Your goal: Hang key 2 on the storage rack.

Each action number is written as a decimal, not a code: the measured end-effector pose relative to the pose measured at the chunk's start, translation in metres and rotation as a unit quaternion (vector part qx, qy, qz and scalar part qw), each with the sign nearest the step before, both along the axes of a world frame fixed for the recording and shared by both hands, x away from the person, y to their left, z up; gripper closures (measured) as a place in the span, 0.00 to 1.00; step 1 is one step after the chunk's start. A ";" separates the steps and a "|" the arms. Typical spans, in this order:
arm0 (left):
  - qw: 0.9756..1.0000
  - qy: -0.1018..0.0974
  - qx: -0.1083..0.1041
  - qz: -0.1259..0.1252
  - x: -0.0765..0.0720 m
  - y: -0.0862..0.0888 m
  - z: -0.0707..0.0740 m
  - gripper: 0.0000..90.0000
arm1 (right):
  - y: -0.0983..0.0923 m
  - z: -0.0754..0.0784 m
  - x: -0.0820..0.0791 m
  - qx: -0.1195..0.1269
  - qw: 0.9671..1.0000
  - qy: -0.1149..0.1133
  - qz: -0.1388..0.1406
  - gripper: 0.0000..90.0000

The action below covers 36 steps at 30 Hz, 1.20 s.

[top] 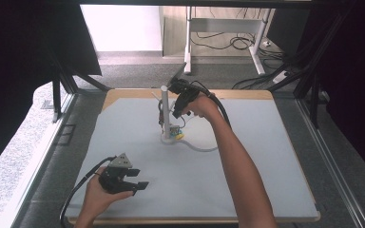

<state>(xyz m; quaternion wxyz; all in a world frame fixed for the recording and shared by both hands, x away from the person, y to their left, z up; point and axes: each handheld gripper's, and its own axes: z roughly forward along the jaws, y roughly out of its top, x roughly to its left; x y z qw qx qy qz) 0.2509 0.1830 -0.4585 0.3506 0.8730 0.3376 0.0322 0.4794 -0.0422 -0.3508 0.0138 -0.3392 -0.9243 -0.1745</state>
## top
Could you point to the person's right hand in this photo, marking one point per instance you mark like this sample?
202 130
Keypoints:
204 107

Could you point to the white power strip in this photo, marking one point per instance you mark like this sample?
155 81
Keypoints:
281 77

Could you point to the white peg stand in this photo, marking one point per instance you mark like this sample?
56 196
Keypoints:
165 107

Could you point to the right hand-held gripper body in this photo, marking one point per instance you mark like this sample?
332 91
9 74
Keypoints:
185 91

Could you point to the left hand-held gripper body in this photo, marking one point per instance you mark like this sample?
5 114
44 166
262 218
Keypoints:
117 177

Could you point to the light grey table mat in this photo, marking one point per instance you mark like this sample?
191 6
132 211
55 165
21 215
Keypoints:
282 174

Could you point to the white metal desk frame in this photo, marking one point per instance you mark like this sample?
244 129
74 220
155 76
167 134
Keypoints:
225 24

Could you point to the black curtain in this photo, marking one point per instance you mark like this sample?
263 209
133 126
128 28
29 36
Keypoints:
355 95
12 79

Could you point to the yellow key tag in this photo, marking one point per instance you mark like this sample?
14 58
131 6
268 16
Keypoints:
179 136

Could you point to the cyan key tag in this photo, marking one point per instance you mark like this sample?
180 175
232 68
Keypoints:
173 135

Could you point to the black metal frame stand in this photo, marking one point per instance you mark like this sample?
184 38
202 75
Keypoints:
57 95
313 85

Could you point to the person's left hand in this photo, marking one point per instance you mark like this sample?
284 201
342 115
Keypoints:
99 199

